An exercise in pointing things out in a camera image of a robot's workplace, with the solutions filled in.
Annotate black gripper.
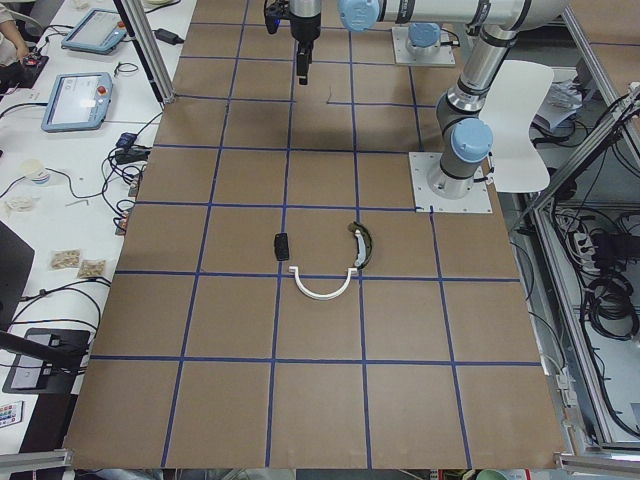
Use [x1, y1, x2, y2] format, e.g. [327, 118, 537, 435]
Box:
[296, 40, 314, 86]

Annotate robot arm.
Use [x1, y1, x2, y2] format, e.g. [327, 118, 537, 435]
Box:
[337, 1, 568, 200]
[289, 0, 321, 85]

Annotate black power adapter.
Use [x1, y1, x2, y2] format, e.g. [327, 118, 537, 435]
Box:
[153, 28, 184, 45]

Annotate small black flat part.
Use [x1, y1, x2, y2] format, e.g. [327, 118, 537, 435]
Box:
[274, 232, 290, 262]

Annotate dark green curved part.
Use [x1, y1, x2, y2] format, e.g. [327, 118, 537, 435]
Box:
[347, 221, 374, 270]

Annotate white curved plastic arc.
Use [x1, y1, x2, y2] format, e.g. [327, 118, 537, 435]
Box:
[288, 265, 358, 301]

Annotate blue teach pendant far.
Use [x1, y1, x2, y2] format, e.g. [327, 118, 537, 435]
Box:
[61, 8, 127, 55]

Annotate blue teach pendant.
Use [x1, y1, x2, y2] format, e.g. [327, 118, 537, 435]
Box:
[61, 8, 127, 55]
[41, 72, 113, 133]

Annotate white plastic chair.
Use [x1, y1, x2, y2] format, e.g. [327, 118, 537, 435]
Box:
[479, 60, 554, 193]

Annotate blue teach pendant near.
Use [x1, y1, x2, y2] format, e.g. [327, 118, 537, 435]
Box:
[41, 72, 113, 133]

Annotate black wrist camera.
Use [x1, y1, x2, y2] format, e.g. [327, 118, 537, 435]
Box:
[263, 0, 290, 35]

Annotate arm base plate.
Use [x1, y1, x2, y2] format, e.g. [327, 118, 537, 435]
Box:
[408, 152, 493, 214]
[392, 23, 458, 67]

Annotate aluminium frame post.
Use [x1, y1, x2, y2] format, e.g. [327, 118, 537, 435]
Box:
[114, 0, 175, 105]

